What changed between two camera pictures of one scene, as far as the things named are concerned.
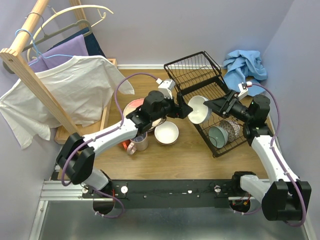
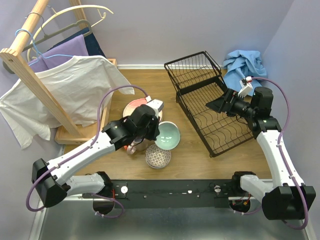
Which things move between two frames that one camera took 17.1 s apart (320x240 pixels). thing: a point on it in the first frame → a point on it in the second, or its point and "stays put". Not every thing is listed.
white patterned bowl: [233, 128] → [156, 157]
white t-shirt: [83, 87] stays put
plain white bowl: [201, 113] → [155, 167]
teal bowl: [218, 136] → [169, 137]
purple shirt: [75, 46] stays put
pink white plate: [134, 105] stays put
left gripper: [179, 105] → [149, 130]
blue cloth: [240, 64] stays put
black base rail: [169, 193] stays put
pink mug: [140, 142] stays put
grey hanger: [9, 65] stays put
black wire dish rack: [201, 86] stays put
